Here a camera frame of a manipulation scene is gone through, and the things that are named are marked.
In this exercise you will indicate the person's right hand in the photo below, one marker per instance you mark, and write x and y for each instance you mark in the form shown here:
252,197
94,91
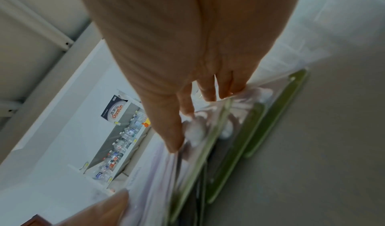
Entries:
180,30

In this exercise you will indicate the person's left hand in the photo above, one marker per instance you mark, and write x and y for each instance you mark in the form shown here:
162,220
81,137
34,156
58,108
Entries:
102,213

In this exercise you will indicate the row of purple toothbrush packets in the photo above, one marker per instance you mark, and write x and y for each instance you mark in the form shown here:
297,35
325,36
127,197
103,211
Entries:
150,172

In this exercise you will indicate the white metal shelf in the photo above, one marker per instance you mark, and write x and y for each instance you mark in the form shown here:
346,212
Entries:
331,149

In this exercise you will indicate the white drinks shelving unit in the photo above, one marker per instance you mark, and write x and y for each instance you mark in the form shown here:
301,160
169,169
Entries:
99,156

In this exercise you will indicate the red-brown wooden door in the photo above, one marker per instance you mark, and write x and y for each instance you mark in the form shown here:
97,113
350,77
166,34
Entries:
33,221

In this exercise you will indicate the cluster of water and soda bottles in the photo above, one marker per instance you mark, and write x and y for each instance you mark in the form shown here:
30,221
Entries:
120,144

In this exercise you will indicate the orange price tag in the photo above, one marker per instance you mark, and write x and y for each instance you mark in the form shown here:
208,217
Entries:
145,123

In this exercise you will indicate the blue and white water carton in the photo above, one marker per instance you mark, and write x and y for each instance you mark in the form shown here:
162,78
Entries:
115,109

